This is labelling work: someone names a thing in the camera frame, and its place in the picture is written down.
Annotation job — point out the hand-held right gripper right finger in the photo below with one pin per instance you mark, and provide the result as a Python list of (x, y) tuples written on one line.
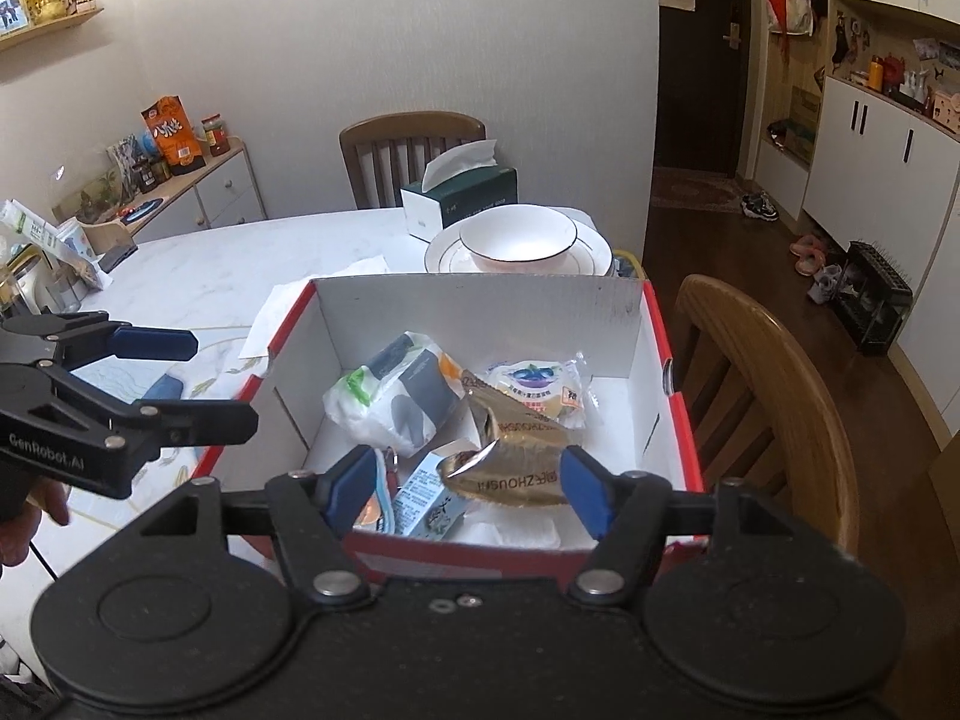
[(585, 491)]

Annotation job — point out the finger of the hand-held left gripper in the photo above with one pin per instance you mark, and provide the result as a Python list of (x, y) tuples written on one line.
[(154, 345), (210, 421)]

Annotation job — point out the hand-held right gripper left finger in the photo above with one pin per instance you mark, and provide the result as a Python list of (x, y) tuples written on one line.
[(351, 484)]

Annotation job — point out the blue and white packet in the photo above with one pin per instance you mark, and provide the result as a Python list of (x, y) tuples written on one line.
[(379, 499)]

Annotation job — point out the brown foil snack bag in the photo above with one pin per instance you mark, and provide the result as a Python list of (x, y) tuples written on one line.
[(517, 457)]

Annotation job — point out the light blue small box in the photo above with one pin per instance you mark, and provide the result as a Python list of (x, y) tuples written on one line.
[(427, 502)]

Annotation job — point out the white tissue pack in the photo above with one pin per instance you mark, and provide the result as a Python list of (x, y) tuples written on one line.
[(390, 397)]

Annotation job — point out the yellow bread packet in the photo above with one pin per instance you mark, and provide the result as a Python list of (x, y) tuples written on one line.
[(536, 386)]

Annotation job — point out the red cardboard box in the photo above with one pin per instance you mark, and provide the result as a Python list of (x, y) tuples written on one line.
[(480, 307)]

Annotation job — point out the white patterned desktop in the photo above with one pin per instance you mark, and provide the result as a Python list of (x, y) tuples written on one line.
[(225, 262)]

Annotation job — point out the person's left hand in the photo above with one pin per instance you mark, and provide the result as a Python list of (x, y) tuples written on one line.
[(51, 502)]

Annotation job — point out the clear plastic zip bag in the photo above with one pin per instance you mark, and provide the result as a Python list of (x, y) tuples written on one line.
[(517, 529)]

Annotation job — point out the clear glass cup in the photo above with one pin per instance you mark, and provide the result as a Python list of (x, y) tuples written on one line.
[(64, 291)]

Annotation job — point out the white paper napkin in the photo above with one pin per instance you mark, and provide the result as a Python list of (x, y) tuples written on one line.
[(285, 307)]

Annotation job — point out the round blue mat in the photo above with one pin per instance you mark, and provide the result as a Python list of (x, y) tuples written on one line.
[(142, 208)]

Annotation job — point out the tall glass jar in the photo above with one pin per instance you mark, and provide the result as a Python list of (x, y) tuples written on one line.
[(19, 285)]

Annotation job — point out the white green-printed plastic bag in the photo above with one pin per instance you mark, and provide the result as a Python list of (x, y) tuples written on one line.
[(45, 236)]

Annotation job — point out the white side cabinet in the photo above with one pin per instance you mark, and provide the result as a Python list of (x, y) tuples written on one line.
[(225, 195)]

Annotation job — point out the dark glass jars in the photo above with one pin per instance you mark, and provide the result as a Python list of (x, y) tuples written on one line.
[(150, 171)]

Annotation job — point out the orange snack bag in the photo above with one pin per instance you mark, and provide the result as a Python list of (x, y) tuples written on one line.
[(174, 135)]

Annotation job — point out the light wooden chair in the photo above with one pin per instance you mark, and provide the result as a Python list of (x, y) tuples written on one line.
[(772, 390)]

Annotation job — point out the red-lidded jar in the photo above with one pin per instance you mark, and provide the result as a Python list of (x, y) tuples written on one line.
[(214, 136)]

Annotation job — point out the white bowl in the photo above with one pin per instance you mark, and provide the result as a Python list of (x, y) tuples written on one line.
[(517, 236)]

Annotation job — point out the green and white tissue box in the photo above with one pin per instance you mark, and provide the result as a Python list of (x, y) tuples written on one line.
[(472, 199)]

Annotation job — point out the grey shoes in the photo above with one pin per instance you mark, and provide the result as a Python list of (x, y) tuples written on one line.
[(829, 285)]

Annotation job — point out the pink slippers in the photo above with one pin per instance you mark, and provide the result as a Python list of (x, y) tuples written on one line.
[(806, 255)]

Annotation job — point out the dark wooden chair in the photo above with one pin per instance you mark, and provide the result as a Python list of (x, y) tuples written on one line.
[(412, 135)]

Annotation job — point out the black and white sneakers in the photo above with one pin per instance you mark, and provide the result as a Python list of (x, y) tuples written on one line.
[(761, 206)]

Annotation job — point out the black shoe rack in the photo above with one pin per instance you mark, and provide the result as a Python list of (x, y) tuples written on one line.
[(877, 300)]

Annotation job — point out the dark door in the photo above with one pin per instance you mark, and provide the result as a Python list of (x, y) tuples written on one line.
[(701, 75)]

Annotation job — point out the red and white hanging bag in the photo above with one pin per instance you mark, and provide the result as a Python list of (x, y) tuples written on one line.
[(795, 11)]

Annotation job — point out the wooden wall shelf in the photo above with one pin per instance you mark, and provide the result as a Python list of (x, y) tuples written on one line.
[(52, 28)]

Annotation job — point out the white wall cabinet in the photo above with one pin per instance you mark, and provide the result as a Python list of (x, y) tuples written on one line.
[(862, 157)]

